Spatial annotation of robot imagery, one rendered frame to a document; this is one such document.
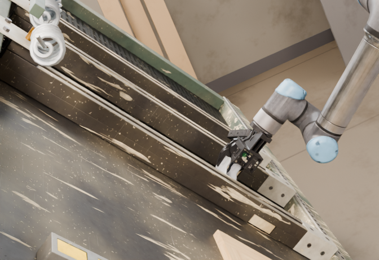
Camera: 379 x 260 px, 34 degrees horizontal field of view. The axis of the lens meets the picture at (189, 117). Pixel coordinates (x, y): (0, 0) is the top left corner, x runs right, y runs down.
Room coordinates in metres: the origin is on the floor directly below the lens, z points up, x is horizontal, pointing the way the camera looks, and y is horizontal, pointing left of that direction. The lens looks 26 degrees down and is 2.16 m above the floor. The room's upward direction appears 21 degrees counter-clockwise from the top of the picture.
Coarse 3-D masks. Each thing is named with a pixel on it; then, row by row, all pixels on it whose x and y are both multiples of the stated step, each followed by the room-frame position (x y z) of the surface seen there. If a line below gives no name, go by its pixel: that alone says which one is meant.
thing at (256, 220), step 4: (256, 216) 1.39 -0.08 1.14; (252, 220) 1.39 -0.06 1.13; (256, 220) 1.39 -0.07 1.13; (260, 220) 1.39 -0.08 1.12; (264, 220) 1.39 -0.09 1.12; (256, 224) 1.39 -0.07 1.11; (260, 224) 1.39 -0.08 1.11; (264, 224) 1.39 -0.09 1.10; (268, 224) 1.39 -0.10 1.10; (272, 224) 1.39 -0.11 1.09; (260, 228) 1.39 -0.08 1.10; (264, 228) 1.39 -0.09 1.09; (268, 228) 1.39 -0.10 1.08; (272, 228) 1.39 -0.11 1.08; (268, 232) 1.39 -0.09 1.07
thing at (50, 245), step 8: (48, 240) 0.76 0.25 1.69; (56, 240) 0.76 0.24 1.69; (64, 240) 0.77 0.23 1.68; (40, 248) 0.77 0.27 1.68; (48, 248) 0.74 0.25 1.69; (56, 248) 0.74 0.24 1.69; (80, 248) 0.77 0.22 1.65; (40, 256) 0.75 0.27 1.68; (48, 256) 0.72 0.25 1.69; (56, 256) 0.72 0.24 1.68; (64, 256) 0.73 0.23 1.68; (88, 256) 0.76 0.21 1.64; (96, 256) 0.77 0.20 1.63
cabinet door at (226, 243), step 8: (216, 232) 1.17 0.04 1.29; (216, 240) 1.15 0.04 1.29; (224, 240) 1.14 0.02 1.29; (232, 240) 1.16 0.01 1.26; (224, 248) 1.11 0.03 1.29; (232, 248) 1.12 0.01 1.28; (240, 248) 1.15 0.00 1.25; (248, 248) 1.17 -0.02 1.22; (224, 256) 1.09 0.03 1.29; (232, 256) 1.08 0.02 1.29; (240, 256) 1.10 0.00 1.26; (248, 256) 1.13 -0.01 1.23; (256, 256) 1.15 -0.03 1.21; (264, 256) 1.18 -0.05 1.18
